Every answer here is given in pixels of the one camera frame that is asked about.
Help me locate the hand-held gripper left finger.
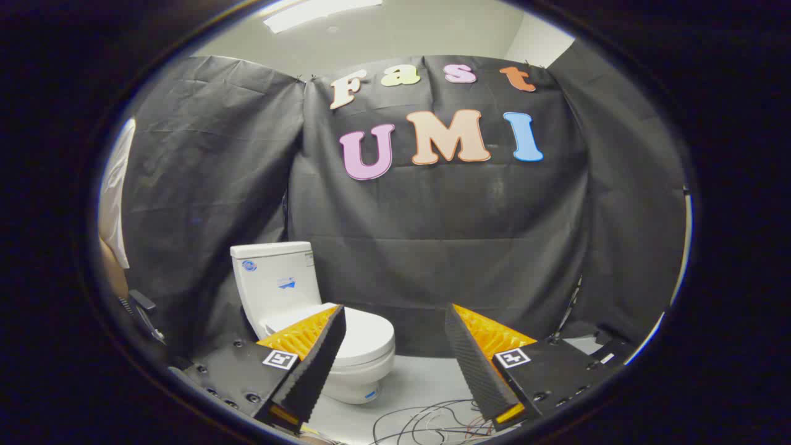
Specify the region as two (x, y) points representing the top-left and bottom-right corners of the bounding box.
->
(168, 304), (347, 434)

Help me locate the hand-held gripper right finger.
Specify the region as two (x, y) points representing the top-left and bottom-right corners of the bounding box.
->
(444, 303), (637, 432)

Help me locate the white toilet lid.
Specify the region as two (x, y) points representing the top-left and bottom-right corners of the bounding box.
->
(266, 303), (396, 367)

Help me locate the white toilet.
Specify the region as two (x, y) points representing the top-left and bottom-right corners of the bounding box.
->
(230, 241), (396, 405)

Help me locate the thin black stand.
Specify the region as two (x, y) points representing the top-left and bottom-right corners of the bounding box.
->
(552, 275), (585, 344)

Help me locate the black backdrop cloth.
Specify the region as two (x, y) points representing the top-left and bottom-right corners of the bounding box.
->
(121, 38), (687, 359)

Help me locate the black device on stand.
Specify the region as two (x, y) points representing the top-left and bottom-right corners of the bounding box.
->
(119, 289), (166, 344)

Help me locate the tangle of floor cables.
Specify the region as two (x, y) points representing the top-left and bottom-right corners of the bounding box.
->
(371, 399), (495, 445)

